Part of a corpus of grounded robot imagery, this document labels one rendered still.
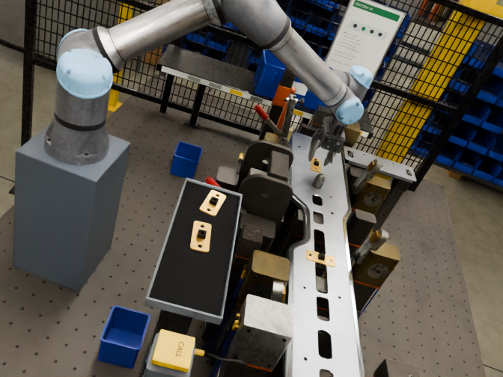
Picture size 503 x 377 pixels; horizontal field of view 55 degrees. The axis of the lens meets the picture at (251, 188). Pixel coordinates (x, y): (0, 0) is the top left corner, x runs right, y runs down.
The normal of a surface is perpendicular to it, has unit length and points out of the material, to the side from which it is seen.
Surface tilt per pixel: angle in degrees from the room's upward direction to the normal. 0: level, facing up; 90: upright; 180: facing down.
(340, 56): 90
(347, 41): 90
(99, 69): 7
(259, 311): 0
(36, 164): 90
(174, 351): 0
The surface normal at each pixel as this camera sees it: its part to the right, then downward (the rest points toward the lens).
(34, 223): -0.21, 0.54
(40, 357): 0.30, -0.76
